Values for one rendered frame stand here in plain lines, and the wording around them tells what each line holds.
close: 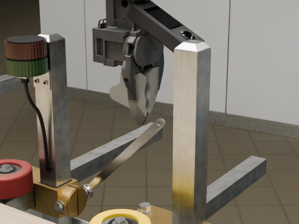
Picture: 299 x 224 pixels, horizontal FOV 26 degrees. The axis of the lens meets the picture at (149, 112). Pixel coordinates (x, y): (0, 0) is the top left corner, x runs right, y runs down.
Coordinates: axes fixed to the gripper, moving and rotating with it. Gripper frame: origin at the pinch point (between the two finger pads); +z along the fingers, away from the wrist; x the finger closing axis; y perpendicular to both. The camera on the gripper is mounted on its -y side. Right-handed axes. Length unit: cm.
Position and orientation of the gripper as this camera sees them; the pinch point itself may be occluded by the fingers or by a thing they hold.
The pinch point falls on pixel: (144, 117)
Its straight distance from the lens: 100.1
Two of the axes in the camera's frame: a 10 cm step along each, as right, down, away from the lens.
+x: -5.7, 2.6, -7.8
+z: 0.0, 9.5, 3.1
